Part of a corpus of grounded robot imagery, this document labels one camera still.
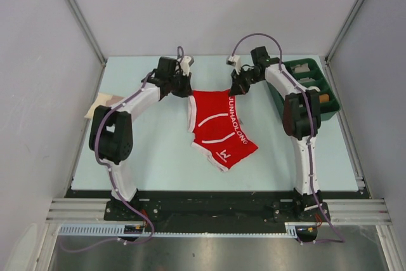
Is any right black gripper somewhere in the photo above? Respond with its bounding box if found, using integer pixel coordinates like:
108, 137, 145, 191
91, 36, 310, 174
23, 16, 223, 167
229, 67, 264, 96

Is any red underwear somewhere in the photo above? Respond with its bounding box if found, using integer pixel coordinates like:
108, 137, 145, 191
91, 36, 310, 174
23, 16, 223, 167
188, 90, 258, 172

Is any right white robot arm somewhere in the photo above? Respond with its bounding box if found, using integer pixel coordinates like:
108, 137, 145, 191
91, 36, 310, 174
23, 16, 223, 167
226, 46, 321, 195

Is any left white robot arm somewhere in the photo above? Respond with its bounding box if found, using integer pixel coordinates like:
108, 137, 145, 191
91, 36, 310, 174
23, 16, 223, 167
89, 55, 194, 220

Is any beige and mauve underwear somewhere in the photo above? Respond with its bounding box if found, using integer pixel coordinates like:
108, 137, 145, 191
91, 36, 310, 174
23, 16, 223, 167
84, 92, 123, 119

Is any light grey rolled cloth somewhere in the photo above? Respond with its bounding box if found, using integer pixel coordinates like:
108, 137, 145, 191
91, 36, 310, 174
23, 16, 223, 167
298, 77, 315, 84

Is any green compartment tray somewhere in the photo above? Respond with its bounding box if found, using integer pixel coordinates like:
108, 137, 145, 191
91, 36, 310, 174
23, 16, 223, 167
265, 58, 342, 122

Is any white rolled cloth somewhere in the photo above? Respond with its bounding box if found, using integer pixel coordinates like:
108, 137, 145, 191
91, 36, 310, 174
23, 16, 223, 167
308, 86, 320, 92

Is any brown rolled cloth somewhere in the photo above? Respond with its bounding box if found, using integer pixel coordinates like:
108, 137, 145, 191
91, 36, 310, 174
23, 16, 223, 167
319, 93, 330, 103

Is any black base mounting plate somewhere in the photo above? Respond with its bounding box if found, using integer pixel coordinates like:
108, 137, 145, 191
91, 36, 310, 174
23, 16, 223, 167
65, 190, 369, 233

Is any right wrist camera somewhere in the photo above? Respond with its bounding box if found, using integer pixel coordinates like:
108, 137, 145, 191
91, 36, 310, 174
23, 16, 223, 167
226, 55, 242, 75

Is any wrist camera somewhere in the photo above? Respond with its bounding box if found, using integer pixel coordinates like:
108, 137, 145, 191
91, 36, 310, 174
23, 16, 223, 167
178, 55, 194, 76
226, 55, 242, 75

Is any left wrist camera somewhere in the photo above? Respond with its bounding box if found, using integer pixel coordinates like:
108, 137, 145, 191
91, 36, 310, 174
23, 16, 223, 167
178, 55, 194, 76

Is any left aluminium corner post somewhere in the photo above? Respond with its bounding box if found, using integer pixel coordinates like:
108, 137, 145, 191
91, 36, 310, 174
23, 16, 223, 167
64, 0, 107, 67

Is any aluminium corner post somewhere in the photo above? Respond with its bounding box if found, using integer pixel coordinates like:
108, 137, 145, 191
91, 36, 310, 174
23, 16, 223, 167
64, 0, 107, 67
324, 0, 366, 64

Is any white slotted cable duct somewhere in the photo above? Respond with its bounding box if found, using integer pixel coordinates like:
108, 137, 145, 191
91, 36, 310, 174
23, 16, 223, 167
58, 223, 297, 238

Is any aluminium frame rail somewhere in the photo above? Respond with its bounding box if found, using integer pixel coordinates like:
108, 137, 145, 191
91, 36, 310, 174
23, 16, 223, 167
44, 169, 403, 271

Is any right aluminium corner post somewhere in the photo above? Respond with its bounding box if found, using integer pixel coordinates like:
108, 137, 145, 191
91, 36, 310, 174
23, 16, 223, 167
324, 0, 366, 64

